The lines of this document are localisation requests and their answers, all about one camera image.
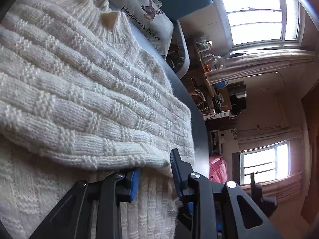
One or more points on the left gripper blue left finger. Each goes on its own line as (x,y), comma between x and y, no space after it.
(121,186)

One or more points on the blue folding chair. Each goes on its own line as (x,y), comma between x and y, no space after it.
(220,85)

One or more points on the grey deer print pillow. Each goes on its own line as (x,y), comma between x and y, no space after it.
(150,19)

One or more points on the large clear jar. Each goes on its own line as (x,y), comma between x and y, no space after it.
(217,63)

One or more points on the cream knitted sweater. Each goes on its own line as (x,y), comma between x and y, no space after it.
(80,98)

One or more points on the multicolour sofa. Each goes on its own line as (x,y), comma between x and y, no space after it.
(169,12)

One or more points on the black television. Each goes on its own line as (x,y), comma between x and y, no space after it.
(238,97)

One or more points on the wooden side table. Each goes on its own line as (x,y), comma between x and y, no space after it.
(212,103)

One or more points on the pink ruffled bed cover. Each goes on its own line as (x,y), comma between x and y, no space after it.
(217,169)

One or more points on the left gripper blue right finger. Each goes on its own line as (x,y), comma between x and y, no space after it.
(196,193)

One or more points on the pink middle curtain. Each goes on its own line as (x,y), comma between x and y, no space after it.
(261,61)

